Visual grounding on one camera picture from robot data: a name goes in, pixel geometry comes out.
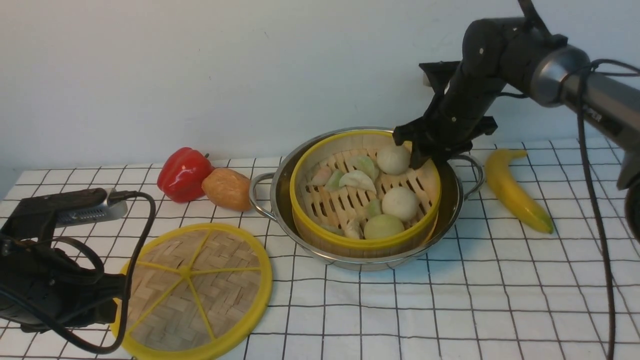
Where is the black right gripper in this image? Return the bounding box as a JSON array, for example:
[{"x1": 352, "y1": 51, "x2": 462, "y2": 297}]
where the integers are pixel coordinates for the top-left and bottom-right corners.
[{"x1": 392, "y1": 70, "x2": 499, "y2": 170}]

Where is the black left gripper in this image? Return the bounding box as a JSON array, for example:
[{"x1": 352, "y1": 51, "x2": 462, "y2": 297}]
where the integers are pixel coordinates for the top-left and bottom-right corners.
[{"x1": 0, "y1": 240, "x2": 127, "y2": 333}]

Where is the yellow bamboo steamer basket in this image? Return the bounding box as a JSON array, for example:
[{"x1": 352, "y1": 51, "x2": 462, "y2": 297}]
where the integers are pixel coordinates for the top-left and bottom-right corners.
[{"x1": 289, "y1": 137, "x2": 442, "y2": 246}]

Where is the yellow woven steamer lid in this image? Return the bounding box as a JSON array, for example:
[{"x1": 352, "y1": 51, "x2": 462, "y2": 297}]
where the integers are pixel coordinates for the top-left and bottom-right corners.
[{"x1": 121, "y1": 223, "x2": 274, "y2": 360}]

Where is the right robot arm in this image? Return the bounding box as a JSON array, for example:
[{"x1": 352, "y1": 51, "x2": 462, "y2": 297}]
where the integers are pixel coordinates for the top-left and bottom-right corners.
[{"x1": 392, "y1": 0, "x2": 640, "y2": 239}]

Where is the white round bun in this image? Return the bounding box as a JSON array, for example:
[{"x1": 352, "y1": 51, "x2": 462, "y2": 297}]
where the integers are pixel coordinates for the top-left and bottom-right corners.
[
  {"x1": 376, "y1": 145, "x2": 410, "y2": 176},
  {"x1": 381, "y1": 187, "x2": 419, "y2": 223}
]

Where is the green dumpling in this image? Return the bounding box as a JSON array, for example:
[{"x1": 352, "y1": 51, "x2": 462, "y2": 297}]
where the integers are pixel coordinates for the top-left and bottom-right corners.
[
  {"x1": 346, "y1": 155, "x2": 380, "y2": 183},
  {"x1": 365, "y1": 198, "x2": 383, "y2": 220},
  {"x1": 324, "y1": 170, "x2": 345, "y2": 192},
  {"x1": 319, "y1": 223, "x2": 345, "y2": 237}
]

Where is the white folded dumpling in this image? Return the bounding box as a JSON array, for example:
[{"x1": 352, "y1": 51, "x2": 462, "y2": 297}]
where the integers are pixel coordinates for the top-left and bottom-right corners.
[{"x1": 338, "y1": 170, "x2": 377, "y2": 194}]

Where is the pale green round bun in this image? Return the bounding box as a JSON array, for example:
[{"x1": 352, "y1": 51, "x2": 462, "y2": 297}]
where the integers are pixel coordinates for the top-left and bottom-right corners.
[{"x1": 363, "y1": 214, "x2": 405, "y2": 240}]

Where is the yellow banana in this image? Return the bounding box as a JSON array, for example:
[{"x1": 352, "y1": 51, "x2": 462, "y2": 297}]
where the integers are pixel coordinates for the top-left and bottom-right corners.
[{"x1": 484, "y1": 148, "x2": 554, "y2": 234}]

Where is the pink dumpling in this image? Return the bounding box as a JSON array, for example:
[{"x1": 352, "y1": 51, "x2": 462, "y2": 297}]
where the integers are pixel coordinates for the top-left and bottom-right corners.
[{"x1": 310, "y1": 165, "x2": 333, "y2": 186}]

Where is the red bell pepper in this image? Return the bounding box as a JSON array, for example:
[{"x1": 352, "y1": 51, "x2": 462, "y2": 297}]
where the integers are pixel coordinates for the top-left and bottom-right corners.
[{"x1": 157, "y1": 146, "x2": 215, "y2": 203}]

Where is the brown potato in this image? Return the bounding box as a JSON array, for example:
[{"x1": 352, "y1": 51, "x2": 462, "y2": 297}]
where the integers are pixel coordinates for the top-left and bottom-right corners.
[{"x1": 201, "y1": 167, "x2": 252, "y2": 212}]

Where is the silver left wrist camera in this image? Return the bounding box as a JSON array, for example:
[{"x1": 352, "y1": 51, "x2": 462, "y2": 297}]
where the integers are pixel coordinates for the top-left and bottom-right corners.
[{"x1": 0, "y1": 187, "x2": 129, "y2": 241}]

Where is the black left camera cable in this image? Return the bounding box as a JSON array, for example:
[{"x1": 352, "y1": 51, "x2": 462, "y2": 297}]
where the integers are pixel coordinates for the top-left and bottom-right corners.
[{"x1": 0, "y1": 191, "x2": 157, "y2": 355}]

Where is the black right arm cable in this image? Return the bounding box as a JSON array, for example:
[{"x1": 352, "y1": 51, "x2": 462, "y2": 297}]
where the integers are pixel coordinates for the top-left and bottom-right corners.
[{"x1": 575, "y1": 59, "x2": 640, "y2": 360}]

